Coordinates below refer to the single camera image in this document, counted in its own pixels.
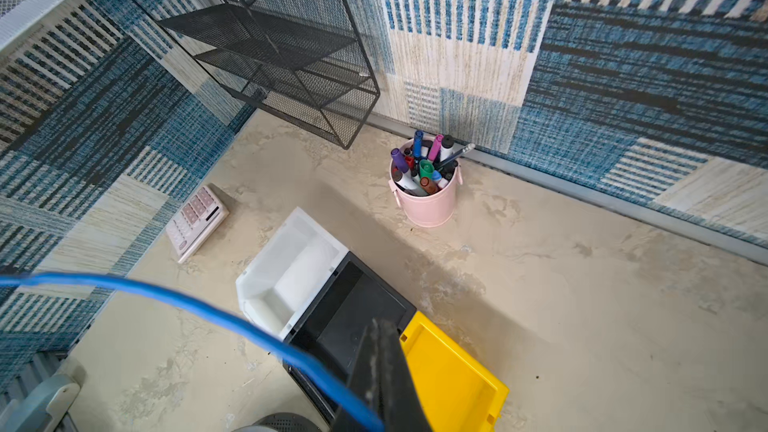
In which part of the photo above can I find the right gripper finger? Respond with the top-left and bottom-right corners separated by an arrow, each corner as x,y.
331,319 -> 431,431

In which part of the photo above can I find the blue ethernet cable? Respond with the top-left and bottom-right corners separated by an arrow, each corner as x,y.
0,272 -> 385,432

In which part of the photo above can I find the grey filament spool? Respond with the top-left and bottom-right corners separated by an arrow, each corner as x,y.
233,412 -> 321,432

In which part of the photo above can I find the black plastic bin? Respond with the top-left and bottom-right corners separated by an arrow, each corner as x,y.
281,251 -> 418,427

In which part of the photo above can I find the yellow plastic bin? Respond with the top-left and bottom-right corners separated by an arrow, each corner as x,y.
401,311 -> 509,431

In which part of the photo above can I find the white plastic bin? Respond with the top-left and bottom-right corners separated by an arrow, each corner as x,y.
235,207 -> 349,340

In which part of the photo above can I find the pink pen cup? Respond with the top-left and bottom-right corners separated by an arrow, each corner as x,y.
389,130 -> 475,228

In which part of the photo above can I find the black mesh shelf rack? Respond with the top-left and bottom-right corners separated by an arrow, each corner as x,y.
130,0 -> 381,149

